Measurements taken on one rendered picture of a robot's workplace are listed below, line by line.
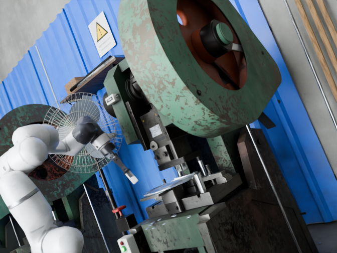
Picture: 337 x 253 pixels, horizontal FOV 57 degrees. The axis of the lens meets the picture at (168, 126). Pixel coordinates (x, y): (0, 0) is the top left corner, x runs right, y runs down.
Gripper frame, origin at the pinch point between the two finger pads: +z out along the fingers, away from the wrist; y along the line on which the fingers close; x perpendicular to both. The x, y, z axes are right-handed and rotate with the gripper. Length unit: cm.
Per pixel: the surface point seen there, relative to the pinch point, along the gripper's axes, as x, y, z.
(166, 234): -4.7, 5.2, 31.7
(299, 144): 108, -65, 65
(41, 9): 44, -250, -246
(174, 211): 5.2, 4.6, 25.9
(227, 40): 70, 33, -18
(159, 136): 23.9, -1.4, -6.5
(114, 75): 28, -7, -48
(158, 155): 17.3, -1.1, 0.4
